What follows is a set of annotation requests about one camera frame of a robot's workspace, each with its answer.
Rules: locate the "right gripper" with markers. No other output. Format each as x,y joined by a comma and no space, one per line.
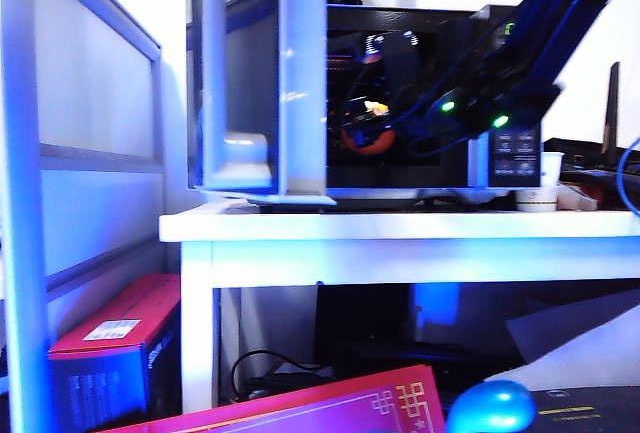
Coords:
417,120

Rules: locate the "orange fruit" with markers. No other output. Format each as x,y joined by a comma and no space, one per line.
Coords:
376,146

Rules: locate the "black glass microwave door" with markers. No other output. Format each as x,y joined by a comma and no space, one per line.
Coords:
300,78

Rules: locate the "black Midea microwave oven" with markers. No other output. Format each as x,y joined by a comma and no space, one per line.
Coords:
515,158

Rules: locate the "white table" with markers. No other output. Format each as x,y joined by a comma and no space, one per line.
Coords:
400,225

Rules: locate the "printed paper cup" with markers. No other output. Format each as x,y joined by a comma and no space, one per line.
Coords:
535,199

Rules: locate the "plain white cup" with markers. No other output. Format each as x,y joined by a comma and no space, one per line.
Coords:
551,169

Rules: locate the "black router with antenna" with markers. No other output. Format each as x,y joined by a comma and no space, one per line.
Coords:
575,148

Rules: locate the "white and red packet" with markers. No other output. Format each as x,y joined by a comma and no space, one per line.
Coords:
574,197

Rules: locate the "white office partition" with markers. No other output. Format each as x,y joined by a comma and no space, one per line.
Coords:
95,103

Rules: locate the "grey cardboard sheet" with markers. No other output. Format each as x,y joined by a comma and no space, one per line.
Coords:
575,317

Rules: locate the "pink gift box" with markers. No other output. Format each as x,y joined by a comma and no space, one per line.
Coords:
300,405

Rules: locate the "blue egg-shaped ball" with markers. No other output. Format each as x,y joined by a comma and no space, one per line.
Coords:
490,408

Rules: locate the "white foam sheet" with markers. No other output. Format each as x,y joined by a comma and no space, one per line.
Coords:
590,355

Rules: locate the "red and black carton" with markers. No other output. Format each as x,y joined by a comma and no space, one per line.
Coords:
112,318

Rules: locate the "black paper shredder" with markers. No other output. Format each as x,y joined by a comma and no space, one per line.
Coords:
590,413

